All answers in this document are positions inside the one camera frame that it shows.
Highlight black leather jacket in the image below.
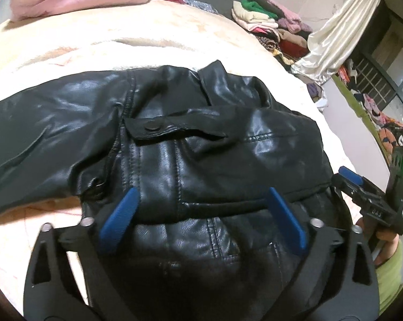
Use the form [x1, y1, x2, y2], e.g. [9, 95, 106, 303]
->
[0, 62, 351, 320]

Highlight black window grille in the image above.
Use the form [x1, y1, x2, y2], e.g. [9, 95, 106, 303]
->
[355, 49, 403, 110]

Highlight clothes on window sill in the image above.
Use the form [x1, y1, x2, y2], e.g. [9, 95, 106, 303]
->
[337, 59, 403, 162]

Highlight white pink patterned blanket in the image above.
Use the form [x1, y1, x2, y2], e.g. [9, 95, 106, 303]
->
[0, 41, 354, 312]

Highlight green cloth on sill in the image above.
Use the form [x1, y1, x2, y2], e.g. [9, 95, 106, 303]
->
[331, 75, 391, 166]

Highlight pile of folded clothes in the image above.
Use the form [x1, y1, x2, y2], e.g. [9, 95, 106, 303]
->
[231, 0, 313, 72]

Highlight person right hand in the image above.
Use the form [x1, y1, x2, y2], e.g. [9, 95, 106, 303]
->
[355, 217, 400, 268]

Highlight green sleeve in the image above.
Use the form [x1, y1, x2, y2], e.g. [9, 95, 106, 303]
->
[376, 240, 403, 315]

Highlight cream satin curtain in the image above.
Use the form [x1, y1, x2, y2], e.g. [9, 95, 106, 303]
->
[291, 0, 381, 84]

